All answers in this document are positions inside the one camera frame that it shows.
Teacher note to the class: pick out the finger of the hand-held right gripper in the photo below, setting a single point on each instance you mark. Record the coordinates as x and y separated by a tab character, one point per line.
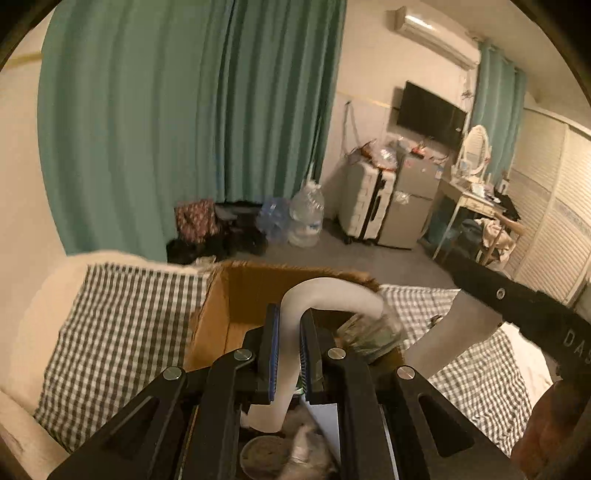
485	288

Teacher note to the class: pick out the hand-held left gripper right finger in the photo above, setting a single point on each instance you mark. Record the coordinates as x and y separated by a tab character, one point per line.
307	360

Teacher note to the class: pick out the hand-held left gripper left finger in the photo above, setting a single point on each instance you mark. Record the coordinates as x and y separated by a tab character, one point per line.
272	360

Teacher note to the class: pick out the brown cardboard box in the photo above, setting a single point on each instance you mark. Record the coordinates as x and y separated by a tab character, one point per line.
249	295

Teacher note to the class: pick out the person's right hand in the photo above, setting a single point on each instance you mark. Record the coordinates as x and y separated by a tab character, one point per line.
549	424

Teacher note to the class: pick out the beige cloth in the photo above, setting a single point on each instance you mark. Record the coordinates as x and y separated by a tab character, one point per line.
496	240

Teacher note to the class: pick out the blue cloth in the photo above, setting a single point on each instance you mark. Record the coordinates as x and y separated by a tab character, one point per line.
472	230

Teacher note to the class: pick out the wooden chair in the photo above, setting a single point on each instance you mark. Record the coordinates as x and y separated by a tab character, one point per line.
508	228

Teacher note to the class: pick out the crumpled clear plastic packet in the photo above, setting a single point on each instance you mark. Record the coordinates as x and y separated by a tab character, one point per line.
369	339

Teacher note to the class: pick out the black cloth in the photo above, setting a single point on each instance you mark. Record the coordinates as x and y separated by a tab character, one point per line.
508	205

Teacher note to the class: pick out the white dressing table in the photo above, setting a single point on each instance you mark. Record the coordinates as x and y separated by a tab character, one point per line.
466	203

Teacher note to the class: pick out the round metal tin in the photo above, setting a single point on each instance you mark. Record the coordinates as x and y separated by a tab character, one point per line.
265	457

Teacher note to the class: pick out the white louvered wardrobe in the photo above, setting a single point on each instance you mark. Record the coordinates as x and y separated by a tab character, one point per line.
549	198

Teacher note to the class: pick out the silver fridge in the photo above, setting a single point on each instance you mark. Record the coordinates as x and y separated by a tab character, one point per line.
408	207

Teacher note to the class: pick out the dark bags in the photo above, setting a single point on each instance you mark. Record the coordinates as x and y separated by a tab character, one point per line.
235	240

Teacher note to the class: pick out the crushed blue water jug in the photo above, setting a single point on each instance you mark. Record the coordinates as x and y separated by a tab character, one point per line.
273	221

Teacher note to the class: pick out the oval white mirror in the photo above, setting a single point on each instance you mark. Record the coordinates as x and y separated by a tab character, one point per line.
475	150

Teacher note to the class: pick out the clear water jug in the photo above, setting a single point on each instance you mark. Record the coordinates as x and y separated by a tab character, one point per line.
307	214

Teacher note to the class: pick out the white suitcase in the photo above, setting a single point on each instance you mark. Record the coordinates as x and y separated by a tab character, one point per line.
367	203

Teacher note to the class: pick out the floral fabric bag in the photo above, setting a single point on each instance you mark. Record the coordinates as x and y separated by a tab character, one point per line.
196	221

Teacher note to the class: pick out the clear plastic bag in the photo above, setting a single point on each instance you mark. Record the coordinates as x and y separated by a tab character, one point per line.
381	157

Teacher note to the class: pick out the green curtain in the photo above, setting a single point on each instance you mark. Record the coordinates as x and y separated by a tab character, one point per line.
184	115
498	106

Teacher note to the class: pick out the white blanket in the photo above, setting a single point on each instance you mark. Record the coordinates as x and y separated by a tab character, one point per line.
41	314

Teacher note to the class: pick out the white air conditioner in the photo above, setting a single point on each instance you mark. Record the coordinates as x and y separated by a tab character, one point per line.
438	37

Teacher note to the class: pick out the black wall television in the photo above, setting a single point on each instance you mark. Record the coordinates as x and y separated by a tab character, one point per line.
431	115

